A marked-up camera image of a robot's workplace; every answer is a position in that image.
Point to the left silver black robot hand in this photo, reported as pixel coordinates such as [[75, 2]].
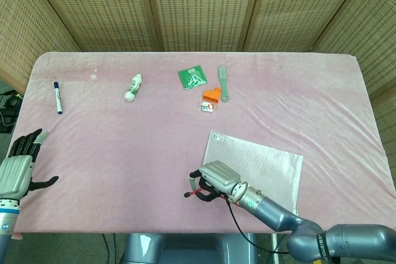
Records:
[[15, 171]]

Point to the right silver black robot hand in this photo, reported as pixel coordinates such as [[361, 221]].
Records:
[[219, 177]]

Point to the clear zipper pouch red edge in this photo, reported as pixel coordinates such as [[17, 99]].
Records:
[[263, 159]]

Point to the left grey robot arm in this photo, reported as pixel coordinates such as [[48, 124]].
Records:
[[6, 223]]

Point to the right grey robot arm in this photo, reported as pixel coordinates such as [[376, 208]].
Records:
[[272, 208]]

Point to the small clear eraser packet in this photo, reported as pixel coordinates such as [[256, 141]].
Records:
[[207, 107]]

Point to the grey robot torso base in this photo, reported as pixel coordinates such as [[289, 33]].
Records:
[[185, 248]]

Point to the blue white marker pen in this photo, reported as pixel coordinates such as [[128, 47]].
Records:
[[58, 97]]

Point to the pink table cloth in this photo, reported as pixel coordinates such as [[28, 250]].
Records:
[[123, 152]]

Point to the green square packet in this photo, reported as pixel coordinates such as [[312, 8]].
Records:
[[191, 77]]

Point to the white glue bottle green label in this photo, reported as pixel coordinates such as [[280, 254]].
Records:
[[133, 87]]

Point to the bamboo folding screen panel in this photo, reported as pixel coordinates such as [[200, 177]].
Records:
[[303, 7], [99, 7], [201, 7], [371, 44], [18, 29]]

